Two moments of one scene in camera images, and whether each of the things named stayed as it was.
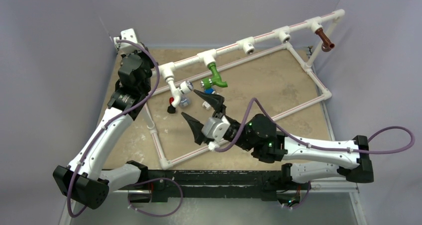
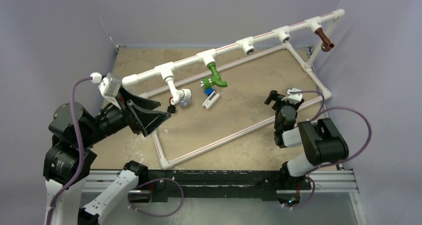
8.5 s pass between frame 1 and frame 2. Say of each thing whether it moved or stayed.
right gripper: moved
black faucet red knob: stayed
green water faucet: stayed
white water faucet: moved
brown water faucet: stayed
